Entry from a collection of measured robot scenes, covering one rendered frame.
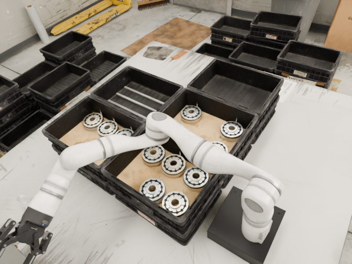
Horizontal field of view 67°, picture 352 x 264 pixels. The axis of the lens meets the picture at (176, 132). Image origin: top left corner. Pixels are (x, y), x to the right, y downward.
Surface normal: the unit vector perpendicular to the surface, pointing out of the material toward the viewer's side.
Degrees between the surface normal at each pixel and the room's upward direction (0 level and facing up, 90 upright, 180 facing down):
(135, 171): 0
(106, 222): 0
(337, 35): 74
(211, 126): 0
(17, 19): 90
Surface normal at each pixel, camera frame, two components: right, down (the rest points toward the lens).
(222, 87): -0.09, -0.67
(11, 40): 0.83, 0.36
